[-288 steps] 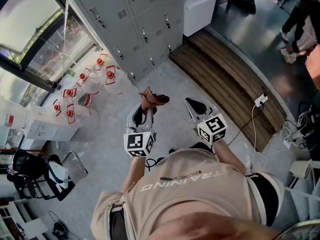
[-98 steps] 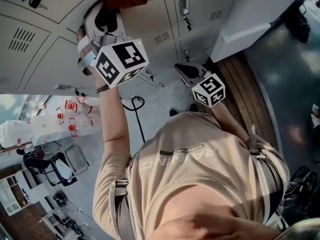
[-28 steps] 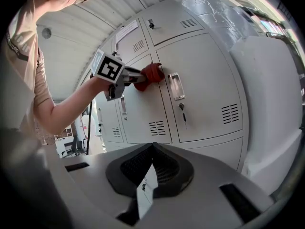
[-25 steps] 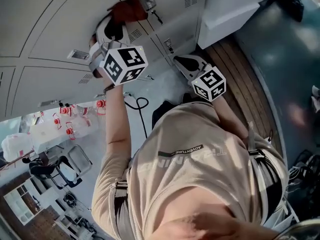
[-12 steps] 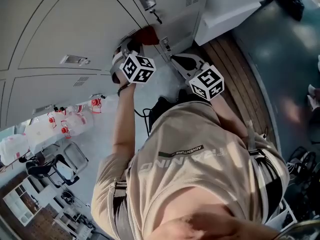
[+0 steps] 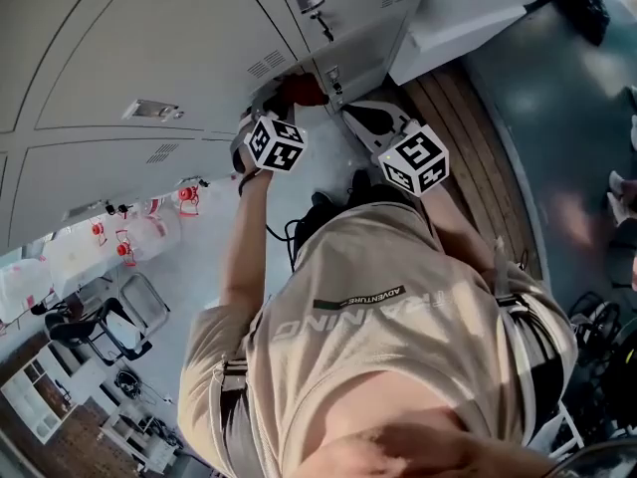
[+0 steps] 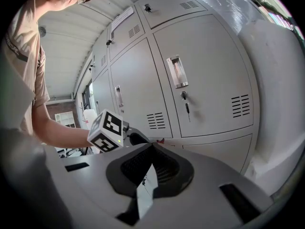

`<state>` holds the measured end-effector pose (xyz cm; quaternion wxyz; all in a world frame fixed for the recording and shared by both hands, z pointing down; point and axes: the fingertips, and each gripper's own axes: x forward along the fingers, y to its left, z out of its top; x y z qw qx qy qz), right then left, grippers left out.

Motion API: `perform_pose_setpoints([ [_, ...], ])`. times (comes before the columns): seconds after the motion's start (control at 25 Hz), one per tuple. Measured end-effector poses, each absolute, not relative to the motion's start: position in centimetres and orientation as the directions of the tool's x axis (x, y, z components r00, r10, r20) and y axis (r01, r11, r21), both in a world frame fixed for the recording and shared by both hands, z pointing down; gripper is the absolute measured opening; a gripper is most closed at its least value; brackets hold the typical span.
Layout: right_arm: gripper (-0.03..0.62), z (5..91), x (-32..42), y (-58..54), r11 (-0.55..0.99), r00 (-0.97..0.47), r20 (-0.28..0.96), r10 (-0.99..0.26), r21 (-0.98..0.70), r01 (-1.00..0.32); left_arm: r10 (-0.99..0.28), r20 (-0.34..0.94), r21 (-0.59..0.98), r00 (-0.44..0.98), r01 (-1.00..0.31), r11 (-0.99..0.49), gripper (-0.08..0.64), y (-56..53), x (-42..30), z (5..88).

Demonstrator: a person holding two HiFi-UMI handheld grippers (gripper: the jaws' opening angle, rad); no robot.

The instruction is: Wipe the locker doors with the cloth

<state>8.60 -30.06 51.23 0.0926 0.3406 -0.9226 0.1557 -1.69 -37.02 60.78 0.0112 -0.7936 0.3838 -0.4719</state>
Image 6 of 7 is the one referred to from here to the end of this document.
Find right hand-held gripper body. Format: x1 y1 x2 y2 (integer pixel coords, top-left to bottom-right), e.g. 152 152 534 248
370 117 451 199

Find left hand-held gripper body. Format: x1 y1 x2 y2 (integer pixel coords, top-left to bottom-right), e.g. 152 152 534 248
242 110 309 174

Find red cloth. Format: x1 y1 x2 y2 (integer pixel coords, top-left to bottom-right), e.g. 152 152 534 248
276 72 329 110

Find grey metal locker doors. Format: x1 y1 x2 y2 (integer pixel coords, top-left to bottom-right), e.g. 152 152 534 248
0 0 439 254

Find person's left forearm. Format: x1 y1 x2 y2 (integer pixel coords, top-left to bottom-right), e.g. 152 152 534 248
218 167 274 313

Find person's right forearm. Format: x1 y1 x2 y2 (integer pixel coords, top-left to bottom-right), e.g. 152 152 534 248
422 186 499 273

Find black wristband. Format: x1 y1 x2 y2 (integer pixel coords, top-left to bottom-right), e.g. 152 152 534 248
237 170 263 197

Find wooden platform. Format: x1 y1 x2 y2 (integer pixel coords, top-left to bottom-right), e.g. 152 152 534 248
396 60 544 282

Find clear water jug red cap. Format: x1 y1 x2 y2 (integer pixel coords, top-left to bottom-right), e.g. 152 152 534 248
113 216 183 269
42 219 109 293
143 197 183 248
176 179 235 218

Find beige printed t-shirt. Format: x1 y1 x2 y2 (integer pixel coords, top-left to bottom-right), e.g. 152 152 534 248
176 200 578 478

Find grey folding chair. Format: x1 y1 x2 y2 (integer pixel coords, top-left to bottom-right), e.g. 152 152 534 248
118 272 171 339

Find black bag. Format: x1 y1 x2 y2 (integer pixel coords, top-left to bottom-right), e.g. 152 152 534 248
570 0 612 48

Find black office chair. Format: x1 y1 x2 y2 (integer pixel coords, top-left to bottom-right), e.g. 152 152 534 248
43 295 153 366

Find white plastic bag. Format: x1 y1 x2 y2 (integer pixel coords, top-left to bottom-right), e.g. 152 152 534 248
0 259 55 324

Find small white table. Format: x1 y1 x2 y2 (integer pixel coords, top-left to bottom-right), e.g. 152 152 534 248
98 405 181 473

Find white shelf unit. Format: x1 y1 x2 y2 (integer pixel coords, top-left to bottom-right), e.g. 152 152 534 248
0 349 84 443

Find black cable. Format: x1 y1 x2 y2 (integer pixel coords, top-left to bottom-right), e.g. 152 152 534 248
265 216 306 274

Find grey harness strap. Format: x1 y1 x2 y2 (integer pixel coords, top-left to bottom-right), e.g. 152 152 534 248
491 236 567 448
217 357 258 478

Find bundle of black cables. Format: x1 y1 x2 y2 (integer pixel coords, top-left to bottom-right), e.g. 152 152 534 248
565 290 637 438

